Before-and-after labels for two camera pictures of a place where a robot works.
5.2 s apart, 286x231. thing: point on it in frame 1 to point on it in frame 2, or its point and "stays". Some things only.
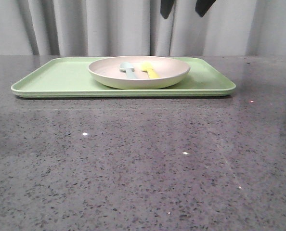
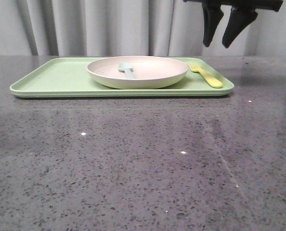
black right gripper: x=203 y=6 to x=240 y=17
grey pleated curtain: x=138 y=28 stays
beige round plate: x=139 y=72 stays
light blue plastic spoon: x=126 y=67 stays
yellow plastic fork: x=149 y=69 to x=212 y=81
